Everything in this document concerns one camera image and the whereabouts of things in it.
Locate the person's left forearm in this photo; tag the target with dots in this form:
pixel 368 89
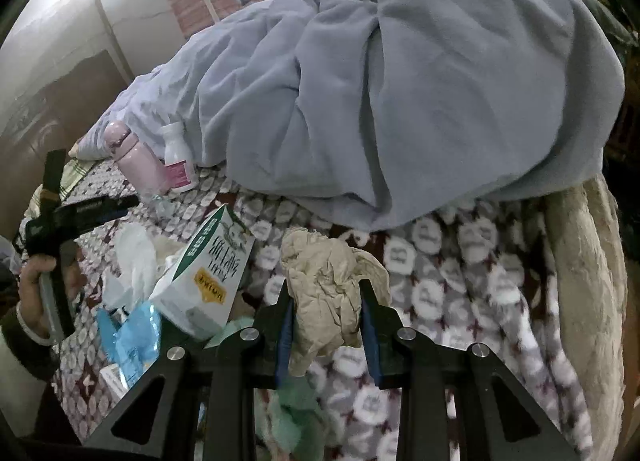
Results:
pixel 20 361

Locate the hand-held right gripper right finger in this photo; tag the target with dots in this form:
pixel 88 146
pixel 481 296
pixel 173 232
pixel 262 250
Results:
pixel 371 341

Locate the pink thermos bottle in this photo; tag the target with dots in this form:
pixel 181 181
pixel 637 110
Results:
pixel 137 161

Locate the grey-blue fleece blanket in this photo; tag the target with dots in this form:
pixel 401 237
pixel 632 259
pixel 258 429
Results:
pixel 400 91

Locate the white green milk carton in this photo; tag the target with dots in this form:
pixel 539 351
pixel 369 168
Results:
pixel 200 281

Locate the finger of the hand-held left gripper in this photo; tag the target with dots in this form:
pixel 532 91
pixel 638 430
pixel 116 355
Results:
pixel 100 211

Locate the brown wooden cabinet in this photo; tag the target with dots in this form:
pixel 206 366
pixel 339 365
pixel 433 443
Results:
pixel 65 101

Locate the beige paper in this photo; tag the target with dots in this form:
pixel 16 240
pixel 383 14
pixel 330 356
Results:
pixel 325 281

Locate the beige quilt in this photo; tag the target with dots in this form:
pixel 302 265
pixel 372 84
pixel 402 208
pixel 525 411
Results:
pixel 585 266

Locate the green checked cloth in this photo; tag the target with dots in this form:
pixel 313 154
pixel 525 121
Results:
pixel 75 178

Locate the person's left hand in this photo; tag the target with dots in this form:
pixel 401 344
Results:
pixel 32 296

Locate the blue plastic wrapper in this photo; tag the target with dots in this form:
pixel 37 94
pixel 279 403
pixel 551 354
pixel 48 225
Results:
pixel 130 336

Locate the clear plastic wrapper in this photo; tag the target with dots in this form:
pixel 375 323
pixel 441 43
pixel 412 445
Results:
pixel 152 201

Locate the crumpled white tissue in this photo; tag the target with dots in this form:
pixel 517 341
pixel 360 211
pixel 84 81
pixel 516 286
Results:
pixel 132 256

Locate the white bottle pink label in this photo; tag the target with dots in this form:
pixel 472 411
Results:
pixel 175 151

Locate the lavender printed pillow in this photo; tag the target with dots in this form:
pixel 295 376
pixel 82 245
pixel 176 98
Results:
pixel 95 143

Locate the brown white patterned blanket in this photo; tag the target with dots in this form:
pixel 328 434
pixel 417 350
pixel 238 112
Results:
pixel 450 281

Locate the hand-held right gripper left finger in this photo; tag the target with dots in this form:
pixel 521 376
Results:
pixel 284 341

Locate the small white box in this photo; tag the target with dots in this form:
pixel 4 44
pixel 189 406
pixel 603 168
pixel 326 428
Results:
pixel 111 381

